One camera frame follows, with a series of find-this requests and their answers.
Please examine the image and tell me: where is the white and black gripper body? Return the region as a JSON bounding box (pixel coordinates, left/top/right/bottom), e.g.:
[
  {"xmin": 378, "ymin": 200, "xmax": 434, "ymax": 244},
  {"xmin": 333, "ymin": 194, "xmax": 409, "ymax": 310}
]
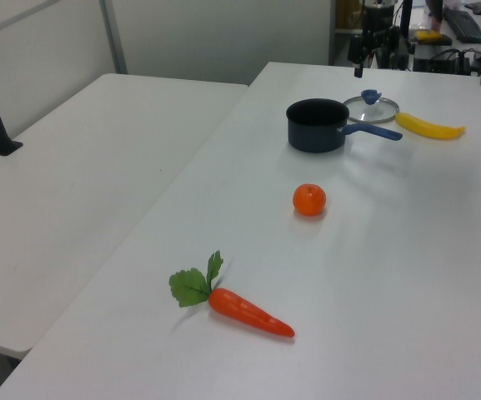
[{"xmin": 347, "ymin": 35, "xmax": 366, "ymax": 63}]

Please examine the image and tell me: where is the glass lid with blue knob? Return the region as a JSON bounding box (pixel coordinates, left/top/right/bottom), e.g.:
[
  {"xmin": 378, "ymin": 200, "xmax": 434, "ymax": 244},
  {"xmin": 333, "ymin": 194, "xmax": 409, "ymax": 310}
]
[{"xmin": 342, "ymin": 88, "xmax": 401, "ymax": 125}]

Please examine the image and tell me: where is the brown wooden panel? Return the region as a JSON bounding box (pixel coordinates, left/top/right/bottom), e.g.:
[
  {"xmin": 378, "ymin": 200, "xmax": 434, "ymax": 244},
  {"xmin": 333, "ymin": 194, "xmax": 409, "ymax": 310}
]
[{"xmin": 334, "ymin": 0, "xmax": 364, "ymax": 33}]

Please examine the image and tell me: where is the black background pole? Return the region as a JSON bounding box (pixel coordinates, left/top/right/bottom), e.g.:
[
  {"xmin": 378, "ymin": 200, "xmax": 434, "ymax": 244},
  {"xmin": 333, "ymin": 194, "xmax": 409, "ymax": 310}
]
[{"xmin": 398, "ymin": 0, "xmax": 414, "ymax": 41}]

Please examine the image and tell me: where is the dark blue saucepan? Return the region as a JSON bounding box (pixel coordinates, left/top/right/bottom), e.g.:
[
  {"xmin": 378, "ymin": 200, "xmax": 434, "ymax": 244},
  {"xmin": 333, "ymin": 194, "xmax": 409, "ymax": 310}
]
[{"xmin": 285, "ymin": 97, "xmax": 403, "ymax": 154}]

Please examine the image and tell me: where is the yellow toy banana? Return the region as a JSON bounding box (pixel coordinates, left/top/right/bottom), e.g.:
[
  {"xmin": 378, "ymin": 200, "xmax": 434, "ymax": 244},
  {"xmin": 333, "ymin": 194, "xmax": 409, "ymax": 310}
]
[{"xmin": 393, "ymin": 111, "xmax": 467, "ymax": 141}]

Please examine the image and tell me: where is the black computer keyboard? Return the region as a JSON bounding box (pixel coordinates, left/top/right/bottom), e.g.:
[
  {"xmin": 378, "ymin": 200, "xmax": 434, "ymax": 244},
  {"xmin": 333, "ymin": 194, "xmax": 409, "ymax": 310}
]
[{"xmin": 443, "ymin": 7, "xmax": 481, "ymax": 43}]

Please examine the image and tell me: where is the orange toy mandarin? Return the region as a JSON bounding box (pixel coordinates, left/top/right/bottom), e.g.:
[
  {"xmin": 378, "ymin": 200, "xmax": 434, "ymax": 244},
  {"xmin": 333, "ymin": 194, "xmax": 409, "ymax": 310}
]
[{"xmin": 292, "ymin": 182, "xmax": 328, "ymax": 217}]

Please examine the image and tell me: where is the toy carrot with green leaves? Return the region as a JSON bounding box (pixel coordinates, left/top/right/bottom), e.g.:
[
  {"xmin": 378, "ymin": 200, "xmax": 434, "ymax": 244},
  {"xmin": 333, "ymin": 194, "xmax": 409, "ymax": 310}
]
[{"xmin": 168, "ymin": 249, "xmax": 296, "ymax": 339}]

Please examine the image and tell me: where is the black electronics box with cables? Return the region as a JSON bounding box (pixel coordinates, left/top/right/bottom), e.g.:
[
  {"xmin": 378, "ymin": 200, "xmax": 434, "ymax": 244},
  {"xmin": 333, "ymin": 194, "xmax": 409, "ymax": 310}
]
[{"xmin": 413, "ymin": 48, "xmax": 474, "ymax": 76}]

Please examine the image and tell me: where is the grey metal partition post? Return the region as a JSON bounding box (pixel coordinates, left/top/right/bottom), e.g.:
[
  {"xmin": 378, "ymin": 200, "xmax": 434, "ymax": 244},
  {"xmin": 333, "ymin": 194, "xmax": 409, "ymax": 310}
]
[{"xmin": 99, "ymin": 0, "xmax": 128, "ymax": 76}]

